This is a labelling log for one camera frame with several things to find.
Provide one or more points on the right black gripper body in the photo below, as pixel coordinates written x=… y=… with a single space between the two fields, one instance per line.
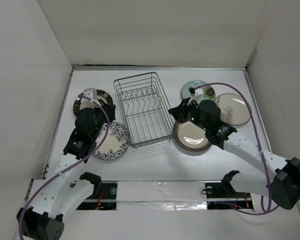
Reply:
x=189 y=113

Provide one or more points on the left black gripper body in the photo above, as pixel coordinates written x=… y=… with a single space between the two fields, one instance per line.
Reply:
x=100 y=116

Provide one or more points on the dark striped rim plate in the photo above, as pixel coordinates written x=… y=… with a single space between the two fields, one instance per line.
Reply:
x=102 y=96

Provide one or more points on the brown rim cream plate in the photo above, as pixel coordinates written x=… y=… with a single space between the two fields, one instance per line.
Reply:
x=190 y=137

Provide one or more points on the teal flower plate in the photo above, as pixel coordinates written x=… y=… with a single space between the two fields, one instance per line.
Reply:
x=207 y=92

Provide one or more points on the blue floral plate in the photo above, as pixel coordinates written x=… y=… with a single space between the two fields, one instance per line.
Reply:
x=115 y=144

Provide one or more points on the cream tree pattern plate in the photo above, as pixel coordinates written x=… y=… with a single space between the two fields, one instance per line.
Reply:
x=233 y=109

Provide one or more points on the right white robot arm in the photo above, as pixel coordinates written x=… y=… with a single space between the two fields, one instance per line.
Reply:
x=282 y=175

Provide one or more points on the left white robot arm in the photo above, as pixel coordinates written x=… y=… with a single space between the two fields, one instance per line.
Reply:
x=43 y=216

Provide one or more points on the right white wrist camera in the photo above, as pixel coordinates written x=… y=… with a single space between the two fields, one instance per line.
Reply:
x=196 y=94

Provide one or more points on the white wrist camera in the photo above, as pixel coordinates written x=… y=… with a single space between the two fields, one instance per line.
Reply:
x=88 y=98
x=196 y=94

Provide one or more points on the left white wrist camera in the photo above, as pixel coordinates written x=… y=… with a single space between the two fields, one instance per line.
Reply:
x=88 y=98

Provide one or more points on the grey wire dish rack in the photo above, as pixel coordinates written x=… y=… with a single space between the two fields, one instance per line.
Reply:
x=143 y=107

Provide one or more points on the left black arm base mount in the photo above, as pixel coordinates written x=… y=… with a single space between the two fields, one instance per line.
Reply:
x=100 y=187

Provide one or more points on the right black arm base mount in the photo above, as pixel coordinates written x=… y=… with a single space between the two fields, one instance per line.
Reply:
x=220 y=195

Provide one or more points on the silver taped front rail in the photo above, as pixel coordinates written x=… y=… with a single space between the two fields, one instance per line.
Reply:
x=167 y=196

